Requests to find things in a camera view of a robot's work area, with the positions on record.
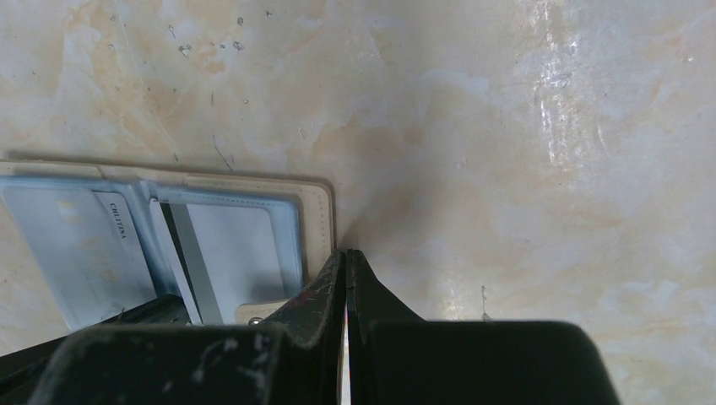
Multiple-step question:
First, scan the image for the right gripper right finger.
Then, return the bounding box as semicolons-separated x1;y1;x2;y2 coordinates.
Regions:
346;250;430;404

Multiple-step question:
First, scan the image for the silver VIP credit card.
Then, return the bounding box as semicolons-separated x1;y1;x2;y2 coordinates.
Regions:
149;196;303;325

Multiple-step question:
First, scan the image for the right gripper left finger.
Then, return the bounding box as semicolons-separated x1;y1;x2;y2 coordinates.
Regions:
259;251;346;404

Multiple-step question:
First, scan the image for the beige card holder wallet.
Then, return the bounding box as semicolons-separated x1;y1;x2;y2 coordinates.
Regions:
1;160;335;331

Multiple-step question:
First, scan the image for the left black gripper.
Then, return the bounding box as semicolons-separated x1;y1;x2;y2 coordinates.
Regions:
0;293;194;378

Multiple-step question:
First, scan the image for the white credit card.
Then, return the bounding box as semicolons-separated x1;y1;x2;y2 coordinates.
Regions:
2;186;157;331

